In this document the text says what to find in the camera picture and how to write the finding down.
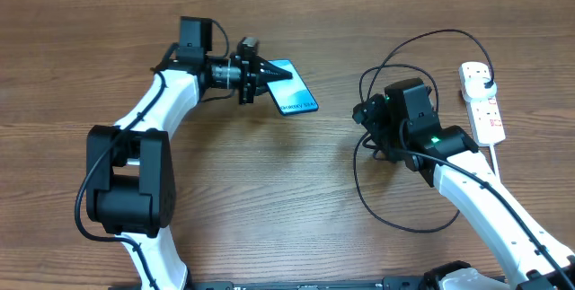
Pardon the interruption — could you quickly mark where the blue screen smartphone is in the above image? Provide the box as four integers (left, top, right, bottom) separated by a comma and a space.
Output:
268, 59, 319, 116

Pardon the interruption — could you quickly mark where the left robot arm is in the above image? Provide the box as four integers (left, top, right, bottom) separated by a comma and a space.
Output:
74, 16, 292, 289

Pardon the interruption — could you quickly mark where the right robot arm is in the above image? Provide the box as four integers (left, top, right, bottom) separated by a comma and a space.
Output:
352, 78, 574, 289

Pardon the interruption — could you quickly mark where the white round charger plug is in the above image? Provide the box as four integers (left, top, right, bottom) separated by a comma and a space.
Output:
462, 77, 498, 102

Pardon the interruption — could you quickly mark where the white power strip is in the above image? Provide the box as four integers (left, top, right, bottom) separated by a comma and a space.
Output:
458, 61, 506, 146

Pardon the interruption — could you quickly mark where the black USB charging cable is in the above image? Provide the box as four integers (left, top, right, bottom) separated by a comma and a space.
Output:
352, 28, 496, 234

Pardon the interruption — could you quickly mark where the white power strip cord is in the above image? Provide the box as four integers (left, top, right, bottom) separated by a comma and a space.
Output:
488, 144, 503, 183

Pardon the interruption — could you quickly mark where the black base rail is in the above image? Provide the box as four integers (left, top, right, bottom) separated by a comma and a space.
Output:
192, 260, 509, 290

